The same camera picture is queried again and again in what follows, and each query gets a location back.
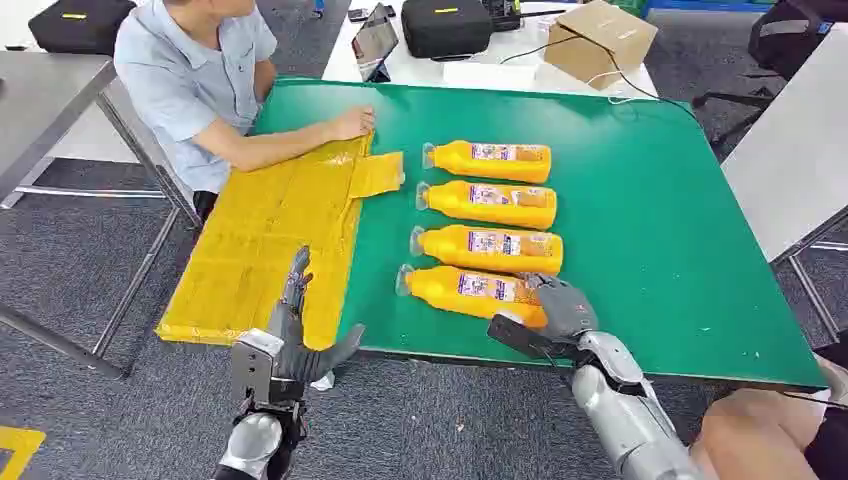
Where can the black radio device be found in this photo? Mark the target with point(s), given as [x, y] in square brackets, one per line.
[503, 16]

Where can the yellow sheet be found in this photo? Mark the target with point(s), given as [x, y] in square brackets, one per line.
[265, 232]

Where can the brown cardboard box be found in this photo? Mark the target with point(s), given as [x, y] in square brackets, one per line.
[596, 40]

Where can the tablet computer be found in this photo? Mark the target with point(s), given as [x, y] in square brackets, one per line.
[374, 43]

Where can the white table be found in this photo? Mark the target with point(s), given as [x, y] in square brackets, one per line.
[424, 69]

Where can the grey steel-legged table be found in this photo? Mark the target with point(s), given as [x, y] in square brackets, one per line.
[788, 166]
[40, 99]

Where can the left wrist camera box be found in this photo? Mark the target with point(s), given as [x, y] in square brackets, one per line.
[255, 364]

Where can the black office chair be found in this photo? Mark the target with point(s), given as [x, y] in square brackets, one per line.
[788, 40]

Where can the orange drink bottle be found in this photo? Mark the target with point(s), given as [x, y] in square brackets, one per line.
[490, 252]
[490, 206]
[490, 166]
[450, 295]

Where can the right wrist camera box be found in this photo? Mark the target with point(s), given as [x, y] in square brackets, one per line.
[523, 334]

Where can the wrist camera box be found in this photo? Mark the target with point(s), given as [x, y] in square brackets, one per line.
[255, 364]
[523, 334]

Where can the green table mat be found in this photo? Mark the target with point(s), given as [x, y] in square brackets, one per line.
[662, 232]

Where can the person's right hand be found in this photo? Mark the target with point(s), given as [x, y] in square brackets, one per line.
[354, 122]

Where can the black carry case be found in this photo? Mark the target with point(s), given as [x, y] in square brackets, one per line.
[79, 30]
[444, 30]

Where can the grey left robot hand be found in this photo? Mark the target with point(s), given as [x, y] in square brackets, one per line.
[291, 338]

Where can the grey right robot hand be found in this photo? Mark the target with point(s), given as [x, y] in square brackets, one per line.
[566, 308]

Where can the person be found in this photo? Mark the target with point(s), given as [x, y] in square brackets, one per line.
[185, 79]
[755, 437]

